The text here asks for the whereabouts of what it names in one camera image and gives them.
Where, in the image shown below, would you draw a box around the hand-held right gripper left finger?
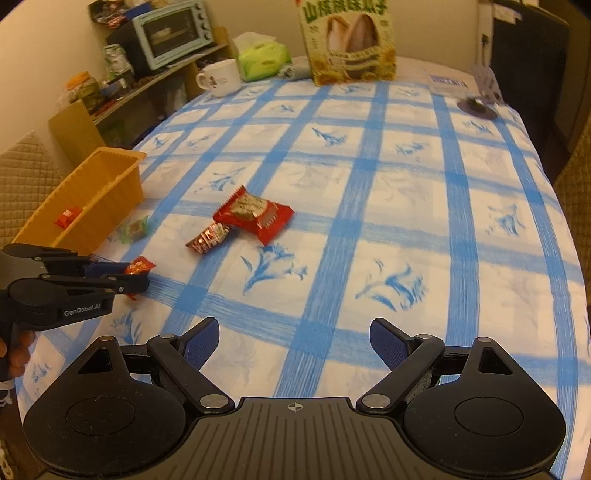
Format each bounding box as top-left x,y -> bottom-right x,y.
76,316 -> 236,414

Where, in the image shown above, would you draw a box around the red silver snack packet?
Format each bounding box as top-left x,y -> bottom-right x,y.
185,222 -> 230,254

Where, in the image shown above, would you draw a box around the large red snack packet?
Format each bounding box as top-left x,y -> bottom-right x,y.
213,185 -> 295,246

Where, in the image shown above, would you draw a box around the white mug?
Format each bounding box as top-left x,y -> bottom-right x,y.
196,59 -> 243,97

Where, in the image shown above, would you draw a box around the blue checked tablecloth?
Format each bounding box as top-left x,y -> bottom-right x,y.
18,55 -> 591,480

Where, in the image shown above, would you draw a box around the red orange candy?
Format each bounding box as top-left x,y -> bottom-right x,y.
124,257 -> 157,301

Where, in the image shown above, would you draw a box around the red snack bags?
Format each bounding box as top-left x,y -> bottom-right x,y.
88,0 -> 134,26

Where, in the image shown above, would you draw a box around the silver green snack bag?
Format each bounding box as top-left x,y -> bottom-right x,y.
104,44 -> 134,81

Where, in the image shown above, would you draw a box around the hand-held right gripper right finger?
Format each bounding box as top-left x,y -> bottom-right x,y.
355,316 -> 520,414

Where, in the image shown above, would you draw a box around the green tissue pack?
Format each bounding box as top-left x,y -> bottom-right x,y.
232,32 -> 293,83

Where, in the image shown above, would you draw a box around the orange lid jar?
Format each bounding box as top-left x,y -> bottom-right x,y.
60,71 -> 101,114

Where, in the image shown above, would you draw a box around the orange plastic tray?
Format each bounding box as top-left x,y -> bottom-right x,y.
11,147 -> 147,254

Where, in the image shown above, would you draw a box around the small red candy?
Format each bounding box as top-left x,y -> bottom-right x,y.
54,209 -> 83,229

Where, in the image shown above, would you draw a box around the beige quilted chair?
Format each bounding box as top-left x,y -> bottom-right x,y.
553,134 -> 591,250
0,130 -> 63,245

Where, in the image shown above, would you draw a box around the person's left hand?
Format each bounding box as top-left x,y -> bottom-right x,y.
0,331 -> 37,381

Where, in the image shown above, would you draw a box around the green wrapped candy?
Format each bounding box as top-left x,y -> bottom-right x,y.
115,216 -> 151,243

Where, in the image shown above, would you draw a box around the mint toaster oven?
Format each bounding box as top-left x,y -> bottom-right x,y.
107,0 -> 215,71

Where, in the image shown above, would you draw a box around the sunflower seed bag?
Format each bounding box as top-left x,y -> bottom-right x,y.
295,0 -> 398,87

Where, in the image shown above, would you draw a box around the black panel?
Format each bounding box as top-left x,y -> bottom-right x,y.
489,0 -> 571,139

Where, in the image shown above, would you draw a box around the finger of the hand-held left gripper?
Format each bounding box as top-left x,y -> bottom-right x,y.
0,244 -> 131,278
7,272 -> 151,308

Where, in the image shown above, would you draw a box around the black round disc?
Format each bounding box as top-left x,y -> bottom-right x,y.
457,95 -> 497,120

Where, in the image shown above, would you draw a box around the wooden shelf cabinet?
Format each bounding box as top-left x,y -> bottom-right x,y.
48,28 -> 241,155

